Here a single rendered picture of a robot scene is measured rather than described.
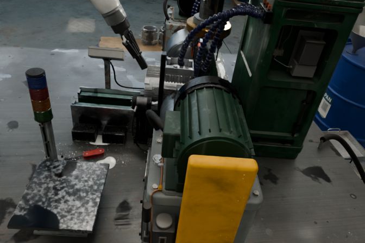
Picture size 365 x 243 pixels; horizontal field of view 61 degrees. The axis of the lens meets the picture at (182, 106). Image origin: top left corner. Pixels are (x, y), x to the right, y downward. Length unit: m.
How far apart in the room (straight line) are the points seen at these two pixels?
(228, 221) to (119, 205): 0.58
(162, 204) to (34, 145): 0.82
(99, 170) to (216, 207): 0.59
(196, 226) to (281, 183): 0.73
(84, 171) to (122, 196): 0.18
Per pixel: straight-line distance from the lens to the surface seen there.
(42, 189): 1.12
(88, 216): 1.02
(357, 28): 2.79
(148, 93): 1.32
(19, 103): 1.74
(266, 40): 1.14
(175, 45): 1.53
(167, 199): 0.76
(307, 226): 1.28
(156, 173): 0.79
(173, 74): 1.30
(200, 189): 0.61
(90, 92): 1.54
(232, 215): 0.68
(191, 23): 1.23
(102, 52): 1.59
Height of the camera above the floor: 1.74
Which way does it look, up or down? 34 degrees down
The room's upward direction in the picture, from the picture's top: 7 degrees clockwise
